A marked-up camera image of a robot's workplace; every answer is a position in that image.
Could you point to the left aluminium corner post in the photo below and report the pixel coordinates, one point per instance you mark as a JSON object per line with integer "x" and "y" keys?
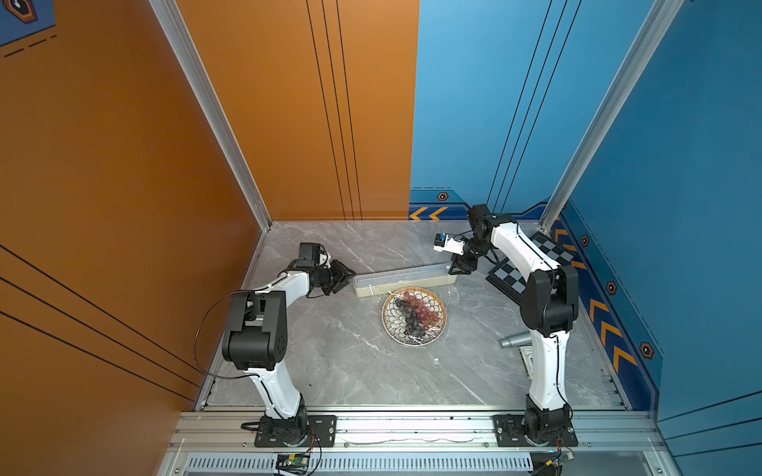
{"x": 175, "y": 29}

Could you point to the circuit board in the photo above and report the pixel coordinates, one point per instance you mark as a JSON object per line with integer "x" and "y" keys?
{"x": 293, "y": 464}
{"x": 552, "y": 465}

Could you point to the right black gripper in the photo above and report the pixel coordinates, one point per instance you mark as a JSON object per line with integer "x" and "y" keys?
{"x": 463, "y": 266}

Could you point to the silver flashlight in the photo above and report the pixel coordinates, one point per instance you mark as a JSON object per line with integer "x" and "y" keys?
{"x": 516, "y": 340}

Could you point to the aluminium front rail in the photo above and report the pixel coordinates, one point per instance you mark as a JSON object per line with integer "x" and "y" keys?
{"x": 457, "y": 429}

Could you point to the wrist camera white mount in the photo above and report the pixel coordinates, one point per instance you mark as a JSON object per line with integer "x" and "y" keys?
{"x": 324, "y": 257}
{"x": 448, "y": 243}

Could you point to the black grape bunch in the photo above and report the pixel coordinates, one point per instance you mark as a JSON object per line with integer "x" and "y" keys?
{"x": 413, "y": 324}

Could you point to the left circuit board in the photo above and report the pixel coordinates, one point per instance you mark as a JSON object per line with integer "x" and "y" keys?
{"x": 293, "y": 464}

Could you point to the right aluminium corner post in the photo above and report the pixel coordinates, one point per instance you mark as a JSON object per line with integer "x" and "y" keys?
{"x": 650, "y": 35}

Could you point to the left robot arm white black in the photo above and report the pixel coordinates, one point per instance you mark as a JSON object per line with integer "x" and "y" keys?
{"x": 255, "y": 340}

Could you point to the clear plastic wrap sheet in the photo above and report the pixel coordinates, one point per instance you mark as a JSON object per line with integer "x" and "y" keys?
{"x": 414, "y": 309}

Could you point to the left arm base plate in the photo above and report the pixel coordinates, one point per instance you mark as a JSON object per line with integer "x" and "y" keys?
{"x": 296, "y": 432}

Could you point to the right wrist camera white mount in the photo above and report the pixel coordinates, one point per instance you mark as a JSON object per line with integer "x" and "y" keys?
{"x": 448, "y": 243}

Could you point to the patterned plate orange rim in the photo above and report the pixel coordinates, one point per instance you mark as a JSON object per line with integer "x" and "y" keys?
{"x": 414, "y": 316}

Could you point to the right circuit board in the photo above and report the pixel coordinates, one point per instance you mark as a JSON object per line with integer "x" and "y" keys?
{"x": 552, "y": 465}

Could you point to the red grape bunch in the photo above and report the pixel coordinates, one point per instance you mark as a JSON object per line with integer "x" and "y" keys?
{"x": 425, "y": 313}

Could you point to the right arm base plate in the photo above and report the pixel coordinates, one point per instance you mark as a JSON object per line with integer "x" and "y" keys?
{"x": 513, "y": 430}

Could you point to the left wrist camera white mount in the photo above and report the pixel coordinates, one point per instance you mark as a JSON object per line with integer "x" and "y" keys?
{"x": 324, "y": 257}

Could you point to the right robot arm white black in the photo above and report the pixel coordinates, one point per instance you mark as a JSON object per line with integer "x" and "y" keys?
{"x": 548, "y": 307}

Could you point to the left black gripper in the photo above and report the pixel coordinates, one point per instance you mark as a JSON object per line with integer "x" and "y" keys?
{"x": 341, "y": 277}

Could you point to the aluminium corner post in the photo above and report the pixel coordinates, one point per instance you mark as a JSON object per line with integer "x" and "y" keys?
{"x": 175, "y": 29}
{"x": 650, "y": 35}

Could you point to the white plastic wrap dispenser box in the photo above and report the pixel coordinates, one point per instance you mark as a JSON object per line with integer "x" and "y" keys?
{"x": 383, "y": 283}

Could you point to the black white chessboard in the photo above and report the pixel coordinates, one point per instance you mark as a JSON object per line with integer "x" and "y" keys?
{"x": 509, "y": 278}

